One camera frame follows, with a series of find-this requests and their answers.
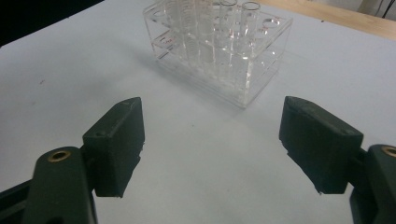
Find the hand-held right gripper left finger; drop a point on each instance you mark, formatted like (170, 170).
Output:
(115, 149)

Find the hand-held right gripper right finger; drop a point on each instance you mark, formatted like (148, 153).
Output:
(320, 146)

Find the clear acrylic test tube rack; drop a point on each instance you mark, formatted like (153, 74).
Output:
(269, 62)

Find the clear test tube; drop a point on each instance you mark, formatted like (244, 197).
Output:
(250, 37)
(229, 37)

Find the wooden table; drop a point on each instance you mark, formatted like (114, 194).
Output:
(342, 18)

